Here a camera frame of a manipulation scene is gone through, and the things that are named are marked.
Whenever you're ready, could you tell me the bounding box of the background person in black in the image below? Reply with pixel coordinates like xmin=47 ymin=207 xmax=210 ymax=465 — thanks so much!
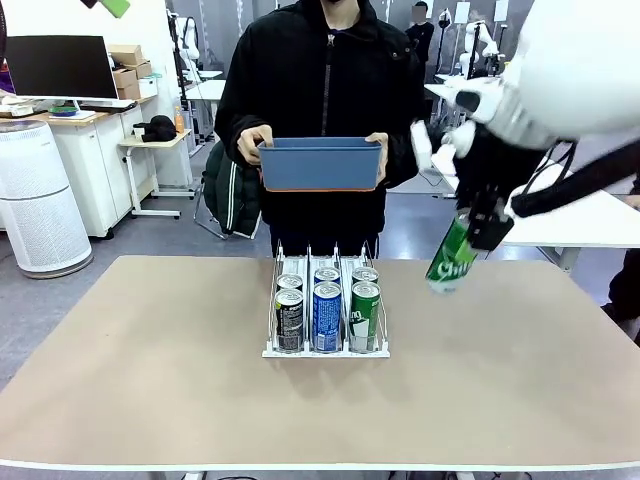
xmin=404 ymin=1 xmax=436 ymax=81

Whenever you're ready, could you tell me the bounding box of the white rolling side table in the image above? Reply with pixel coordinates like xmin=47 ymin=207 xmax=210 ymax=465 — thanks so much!
xmin=118 ymin=128 xmax=194 ymax=221

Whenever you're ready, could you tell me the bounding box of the person's right hand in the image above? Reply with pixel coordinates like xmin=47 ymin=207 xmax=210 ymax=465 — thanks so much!
xmin=236 ymin=125 xmax=275 ymax=165

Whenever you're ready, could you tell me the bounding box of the metal chair frame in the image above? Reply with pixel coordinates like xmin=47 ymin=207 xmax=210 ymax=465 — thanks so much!
xmin=193 ymin=172 xmax=226 ymax=240

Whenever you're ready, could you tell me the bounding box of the white background desk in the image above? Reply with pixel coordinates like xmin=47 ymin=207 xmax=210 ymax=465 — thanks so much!
xmin=184 ymin=78 xmax=229 ymax=146
xmin=424 ymin=74 xmax=481 ymax=146

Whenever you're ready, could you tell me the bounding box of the black Pepsi can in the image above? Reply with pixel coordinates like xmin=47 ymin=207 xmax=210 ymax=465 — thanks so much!
xmin=275 ymin=273 xmax=304 ymax=296
xmin=273 ymin=288 xmax=306 ymax=351

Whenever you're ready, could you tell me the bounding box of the black keyboard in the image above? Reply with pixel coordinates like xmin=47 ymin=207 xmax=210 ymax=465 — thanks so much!
xmin=79 ymin=99 xmax=139 ymax=112

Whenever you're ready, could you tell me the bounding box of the white cabinet with wood top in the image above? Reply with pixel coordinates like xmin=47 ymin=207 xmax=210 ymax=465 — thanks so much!
xmin=0 ymin=97 xmax=151 ymax=239

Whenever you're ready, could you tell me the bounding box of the person's right forearm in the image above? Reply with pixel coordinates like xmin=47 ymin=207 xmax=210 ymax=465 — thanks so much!
xmin=214 ymin=112 xmax=261 ymax=169

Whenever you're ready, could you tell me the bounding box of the black right arm cable sleeve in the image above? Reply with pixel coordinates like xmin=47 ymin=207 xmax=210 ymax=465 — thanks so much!
xmin=509 ymin=142 xmax=640 ymax=219

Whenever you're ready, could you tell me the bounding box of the black round light stand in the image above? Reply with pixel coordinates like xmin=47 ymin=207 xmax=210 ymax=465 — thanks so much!
xmin=435 ymin=7 xmax=454 ymax=76

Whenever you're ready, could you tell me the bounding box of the person's left forearm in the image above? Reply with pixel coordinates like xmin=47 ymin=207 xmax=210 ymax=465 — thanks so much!
xmin=387 ymin=117 xmax=419 ymax=184

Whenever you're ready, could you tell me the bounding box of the white round air purifier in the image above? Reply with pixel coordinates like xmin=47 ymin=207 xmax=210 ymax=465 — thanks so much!
xmin=0 ymin=118 xmax=95 ymax=280

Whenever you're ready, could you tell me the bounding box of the white wire can dispenser rack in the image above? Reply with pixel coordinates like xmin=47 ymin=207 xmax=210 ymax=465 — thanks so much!
xmin=261 ymin=238 xmax=392 ymax=360

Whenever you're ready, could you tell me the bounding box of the black hat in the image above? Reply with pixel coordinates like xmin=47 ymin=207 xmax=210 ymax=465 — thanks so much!
xmin=132 ymin=114 xmax=178 ymax=144

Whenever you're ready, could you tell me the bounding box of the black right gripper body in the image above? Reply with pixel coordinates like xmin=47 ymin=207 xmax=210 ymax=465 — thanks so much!
xmin=452 ymin=124 xmax=549 ymax=211

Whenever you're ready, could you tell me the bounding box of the person in dark clothes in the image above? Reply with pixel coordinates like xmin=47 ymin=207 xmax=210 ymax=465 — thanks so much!
xmin=602 ymin=192 xmax=640 ymax=346

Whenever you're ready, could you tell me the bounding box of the person in black jacket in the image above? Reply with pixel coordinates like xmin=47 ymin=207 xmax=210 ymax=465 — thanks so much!
xmin=213 ymin=0 xmax=426 ymax=261

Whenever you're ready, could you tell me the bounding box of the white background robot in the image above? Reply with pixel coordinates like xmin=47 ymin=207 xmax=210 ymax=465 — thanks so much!
xmin=459 ymin=20 xmax=501 ymax=76
xmin=169 ymin=14 xmax=201 ymax=71

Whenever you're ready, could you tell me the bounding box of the person's left hand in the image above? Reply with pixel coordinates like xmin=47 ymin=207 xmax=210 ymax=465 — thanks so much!
xmin=364 ymin=131 xmax=390 ymax=185

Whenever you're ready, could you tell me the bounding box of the large white table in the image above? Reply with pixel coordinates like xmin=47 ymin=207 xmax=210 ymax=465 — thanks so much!
xmin=424 ymin=142 xmax=640 ymax=274

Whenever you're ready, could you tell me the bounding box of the blue plastic bin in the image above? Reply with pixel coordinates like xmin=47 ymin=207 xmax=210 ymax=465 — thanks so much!
xmin=257 ymin=137 xmax=384 ymax=193

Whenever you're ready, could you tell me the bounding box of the black computer monitor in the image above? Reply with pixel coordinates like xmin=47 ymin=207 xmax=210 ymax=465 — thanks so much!
xmin=3 ymin=34 xmax=120 ymax=101

